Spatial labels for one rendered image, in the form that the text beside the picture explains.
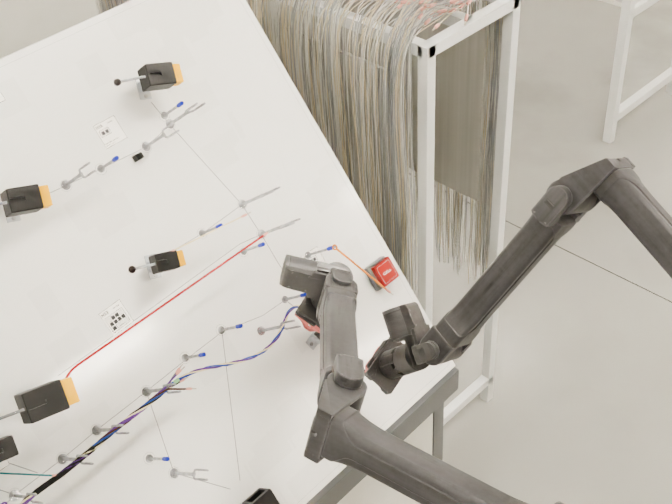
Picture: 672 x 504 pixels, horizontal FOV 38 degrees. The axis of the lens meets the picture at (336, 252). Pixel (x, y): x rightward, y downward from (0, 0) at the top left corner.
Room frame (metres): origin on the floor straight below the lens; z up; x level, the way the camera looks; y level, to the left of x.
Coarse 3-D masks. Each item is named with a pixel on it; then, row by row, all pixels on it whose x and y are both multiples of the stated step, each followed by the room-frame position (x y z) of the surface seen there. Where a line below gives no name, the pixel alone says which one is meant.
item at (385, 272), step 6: (384, 258) 1.61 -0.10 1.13; (378, 264) 1.59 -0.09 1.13; (384, 264) 1.59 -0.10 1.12; (390, 264) 1.60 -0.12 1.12; (372, 270) 1.58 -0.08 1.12; (378, 270) 1.58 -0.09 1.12; (384, 270) 1.58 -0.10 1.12; (390, 270) 1.59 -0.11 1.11; (396, 270) 1.60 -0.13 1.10; (378, 276) 1.57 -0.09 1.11; (384, 276) 1.57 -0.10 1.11; (390, 276) 1.58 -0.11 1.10; (396, 276) 1.58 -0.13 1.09; (384, 282) 1.56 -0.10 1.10; (390, 282) 1.57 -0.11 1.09
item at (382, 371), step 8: (392, 344) 1.36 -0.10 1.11; (400, 344) 1.36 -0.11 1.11; (384, 352) 1.33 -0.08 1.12; (392, 352) 1.31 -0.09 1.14; (376, 360) 1.32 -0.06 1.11; (384, 360) 1.31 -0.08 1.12; (392, 360) 1.29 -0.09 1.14; (368, 368) 1.31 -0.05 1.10; (376, 368) 1.31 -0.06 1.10; (384, 368) 1.30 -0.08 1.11; (392, 368) 1.28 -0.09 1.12; (368, 376) 1.30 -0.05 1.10; (376, 376) 1.30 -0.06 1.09; (384, 376) 1.30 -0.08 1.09; (392, 376) 1.29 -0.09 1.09; (400, 376) 1.29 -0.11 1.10; (384, 384) 1.29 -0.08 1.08; (392, 384) 1.29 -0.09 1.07; (384, 392) 1.28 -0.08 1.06
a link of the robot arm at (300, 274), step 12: (288, 264) 1.34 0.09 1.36; (300, 264) 1.34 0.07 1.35; (312, 264) 1.34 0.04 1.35; (288, 276) 1.31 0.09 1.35; (300, 276) 1.31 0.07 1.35; (312, 276) 1.31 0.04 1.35; (324, 276) 1.31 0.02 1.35; (336, 276) 1.28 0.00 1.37; (348, 276) 1.29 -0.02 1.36; (288, 288) 1.30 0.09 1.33; (300, 288) 1.30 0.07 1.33; (312, 288) 1.30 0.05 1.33
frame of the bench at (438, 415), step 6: (438, 408) 1.53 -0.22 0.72; (438, 414) 1.53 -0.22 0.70; (438, 420) 1.53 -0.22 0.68; (438, 426) 1.53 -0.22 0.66; (438, 432) 1.53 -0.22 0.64; (438, 438) 1.53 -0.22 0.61; (432, 444) 1.52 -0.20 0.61; (438, 444) 1.53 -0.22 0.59; (432, 450) 1.52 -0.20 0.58; (438, 450) 1.53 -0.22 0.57; (438, 456) 1.53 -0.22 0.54
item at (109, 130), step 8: (104, 120) 1.59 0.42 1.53; (112, 120) 1.60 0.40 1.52; (96, 128) 1.57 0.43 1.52; (104, 128) 1.58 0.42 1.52; (112, 128) 1.58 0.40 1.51; (120, 128) 1.59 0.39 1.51; (104, 136) 1.56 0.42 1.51; (112, 136) 1.57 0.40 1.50; (120, 136) 1.58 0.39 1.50; (104, 144) 1.55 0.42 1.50; (112, 144) 1.56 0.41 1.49
